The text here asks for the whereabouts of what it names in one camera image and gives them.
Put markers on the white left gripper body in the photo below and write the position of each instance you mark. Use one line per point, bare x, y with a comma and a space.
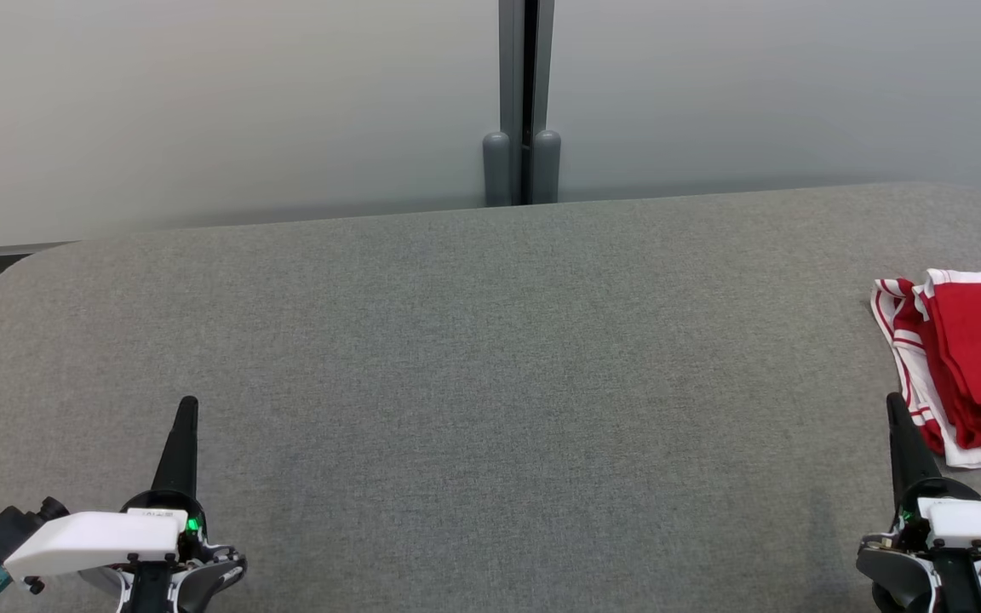
99, 541

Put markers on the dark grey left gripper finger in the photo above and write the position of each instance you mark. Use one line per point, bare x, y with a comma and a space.
182, 451

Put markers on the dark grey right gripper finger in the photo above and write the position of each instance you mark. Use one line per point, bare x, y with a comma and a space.
908, 460

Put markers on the red white lettered jersey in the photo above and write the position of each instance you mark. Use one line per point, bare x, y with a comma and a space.
908, 323

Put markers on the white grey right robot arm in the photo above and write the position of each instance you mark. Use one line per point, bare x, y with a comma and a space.
899, 570

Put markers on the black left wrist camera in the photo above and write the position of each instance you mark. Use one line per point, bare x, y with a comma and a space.
5, 532

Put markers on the grey partition post round feet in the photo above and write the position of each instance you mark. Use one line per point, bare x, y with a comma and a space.
512, 85

